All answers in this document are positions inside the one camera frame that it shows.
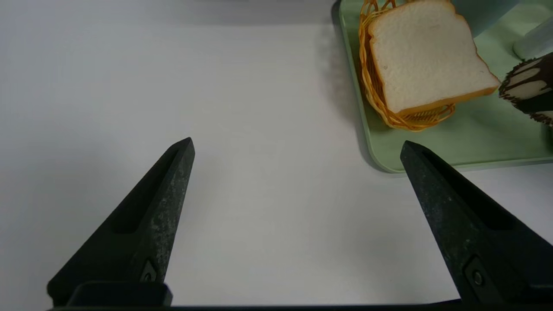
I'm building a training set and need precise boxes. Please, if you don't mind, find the small yellow wicker basket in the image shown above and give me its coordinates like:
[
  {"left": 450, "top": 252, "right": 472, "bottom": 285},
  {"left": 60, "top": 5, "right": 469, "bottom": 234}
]
[{"left": 358, "top": 0, "right": 456, "bottom": 131}]

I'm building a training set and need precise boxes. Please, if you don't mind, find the teal plastic cup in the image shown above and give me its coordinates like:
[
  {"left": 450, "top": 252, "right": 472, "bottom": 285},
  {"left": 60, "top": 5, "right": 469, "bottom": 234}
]
[{"left": 449, "top": 0, "right": 521, "bottom": 37}]

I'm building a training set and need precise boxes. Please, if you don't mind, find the white bottle grey cap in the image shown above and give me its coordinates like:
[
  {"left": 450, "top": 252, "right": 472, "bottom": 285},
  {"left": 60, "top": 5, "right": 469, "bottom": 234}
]
[{"left": 513, "top": 17, "right": 553, "bottom": 60}]

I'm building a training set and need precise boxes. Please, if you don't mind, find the white bread slice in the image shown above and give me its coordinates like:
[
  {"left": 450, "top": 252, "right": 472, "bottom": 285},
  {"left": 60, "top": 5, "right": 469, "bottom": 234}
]
[{"left": 367, "top": 0, "right": 501, "bottom": 116}]

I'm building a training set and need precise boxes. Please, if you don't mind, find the green plastic tray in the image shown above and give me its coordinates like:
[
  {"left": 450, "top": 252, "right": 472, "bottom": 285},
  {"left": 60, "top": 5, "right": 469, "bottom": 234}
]
[{"left": 335, "top": 0, "right": 553, "bottom": 173}]

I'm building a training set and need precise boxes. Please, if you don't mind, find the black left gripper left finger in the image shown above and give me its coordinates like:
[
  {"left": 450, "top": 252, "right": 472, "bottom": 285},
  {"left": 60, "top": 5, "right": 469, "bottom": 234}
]
[{"left": 47, "top": 137, "right": 196, "bottom": 307}]

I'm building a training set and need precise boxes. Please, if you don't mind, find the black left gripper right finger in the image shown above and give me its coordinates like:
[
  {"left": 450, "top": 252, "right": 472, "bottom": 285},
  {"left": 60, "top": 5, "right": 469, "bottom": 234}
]
[{"left": 400, "top": 140, "right": 553, "bottom": 307}]

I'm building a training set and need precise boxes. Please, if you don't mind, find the chocolate blueberry cake slice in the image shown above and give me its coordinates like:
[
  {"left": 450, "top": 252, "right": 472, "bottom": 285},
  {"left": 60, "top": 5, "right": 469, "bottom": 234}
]
[{"left": 498, "top": 52, "right": 553, "bottom": 127}]

